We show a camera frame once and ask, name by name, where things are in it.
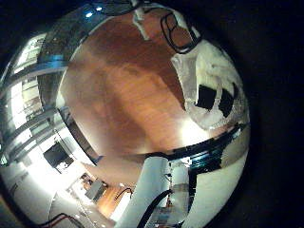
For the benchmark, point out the white striped clothing piece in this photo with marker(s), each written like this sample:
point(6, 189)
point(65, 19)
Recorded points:
point(183, 76)

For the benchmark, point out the grey box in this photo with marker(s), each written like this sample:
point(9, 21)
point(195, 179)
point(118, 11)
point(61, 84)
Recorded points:
point(94, 190)

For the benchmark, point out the black monitor screen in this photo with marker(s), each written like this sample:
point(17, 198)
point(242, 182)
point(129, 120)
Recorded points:
point(57, 155)

